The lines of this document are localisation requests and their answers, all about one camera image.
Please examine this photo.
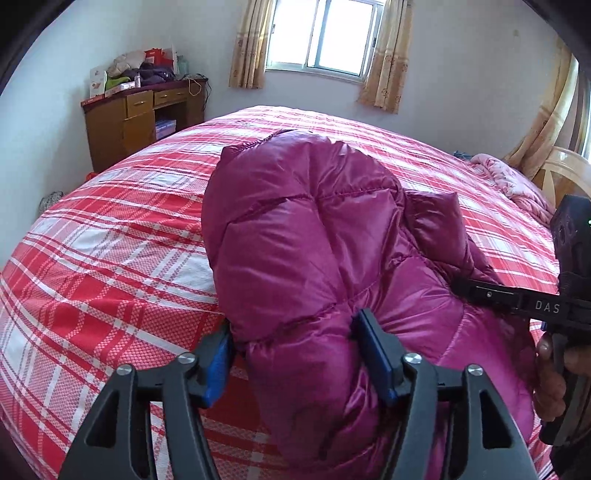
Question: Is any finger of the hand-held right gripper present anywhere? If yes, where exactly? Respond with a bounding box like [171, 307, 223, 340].
[445, 274, 527, 319]

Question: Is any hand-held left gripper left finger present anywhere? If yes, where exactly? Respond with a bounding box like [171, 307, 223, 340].
[58, 323, 234, 480]

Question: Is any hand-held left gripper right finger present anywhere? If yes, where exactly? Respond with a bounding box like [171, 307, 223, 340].
[352, 308, 541, 480]

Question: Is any magenta puffer jacket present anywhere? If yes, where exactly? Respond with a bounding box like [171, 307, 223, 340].
[202, 129, 543, 480]

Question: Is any pile of clothes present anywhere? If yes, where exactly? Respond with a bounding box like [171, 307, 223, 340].
[107, 51, 176, 86]

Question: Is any person's right hand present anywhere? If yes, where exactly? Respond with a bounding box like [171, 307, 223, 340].
[534, 332, 570, 423]

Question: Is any wooden bed headboard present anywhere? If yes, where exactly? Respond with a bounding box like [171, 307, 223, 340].
[531, 145, 591, 208]

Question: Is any pink folded quilt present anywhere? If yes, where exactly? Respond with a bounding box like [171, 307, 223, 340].
[470, 153, 557, 217]

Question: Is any beige patterned curtain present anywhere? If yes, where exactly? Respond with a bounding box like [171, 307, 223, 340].
[358, 0, 414, 114]
[503, 44, 580, 181]
[228, 0, 275, 89]

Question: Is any red plaid bed sheet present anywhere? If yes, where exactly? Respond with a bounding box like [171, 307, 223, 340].
[0, 105, 561, 480]

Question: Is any brown wooden desk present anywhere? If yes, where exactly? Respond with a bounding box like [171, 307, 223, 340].
[81, 76, 206, 174]

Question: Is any sliding window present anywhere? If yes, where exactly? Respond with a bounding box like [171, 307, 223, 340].
[265, 0, 387, 83]

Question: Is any white packet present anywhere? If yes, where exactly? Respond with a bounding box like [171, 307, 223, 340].
[89, 65, 109, 97]

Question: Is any red gift bag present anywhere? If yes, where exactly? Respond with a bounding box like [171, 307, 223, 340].
[144, 47, 177, 70]

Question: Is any yellow cable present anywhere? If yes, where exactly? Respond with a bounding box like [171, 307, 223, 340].
[187, 74, 211, 99]

